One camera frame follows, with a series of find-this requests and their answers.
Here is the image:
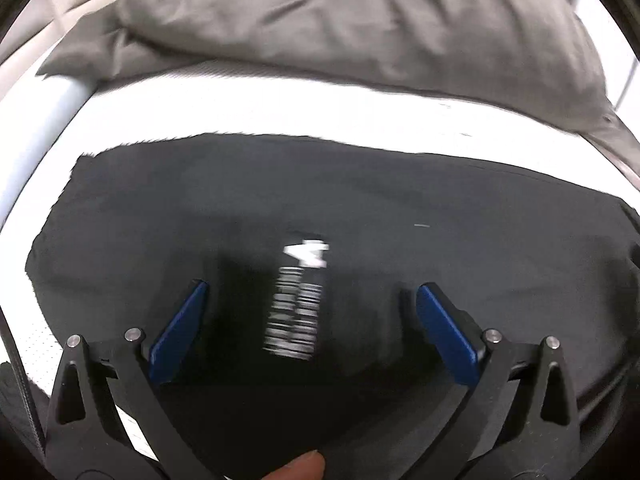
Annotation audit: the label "black pants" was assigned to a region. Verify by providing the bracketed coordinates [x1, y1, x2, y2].
[25, 132, 640, 480]

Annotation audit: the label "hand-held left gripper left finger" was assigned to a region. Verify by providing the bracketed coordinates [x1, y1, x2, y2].
[45, 280, 222, 480]

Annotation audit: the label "light blue bolster pillow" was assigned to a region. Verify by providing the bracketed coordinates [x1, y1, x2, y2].
[0, 76, 98, 226]

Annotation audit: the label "person's left hand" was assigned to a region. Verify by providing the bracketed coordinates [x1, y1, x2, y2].
[262, 450, 326, 480]

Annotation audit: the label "black cable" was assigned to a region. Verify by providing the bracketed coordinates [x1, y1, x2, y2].
[0, 302, 41, 443]

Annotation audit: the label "white honeycomb mattress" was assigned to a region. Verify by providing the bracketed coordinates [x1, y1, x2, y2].
[0, 60, 596, 461]

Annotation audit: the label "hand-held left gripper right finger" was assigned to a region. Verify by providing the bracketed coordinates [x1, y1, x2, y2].
[415, 282, 583, 480]

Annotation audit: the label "grey duvet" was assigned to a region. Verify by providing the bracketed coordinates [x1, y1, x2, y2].
[37, 0, 640, 181]

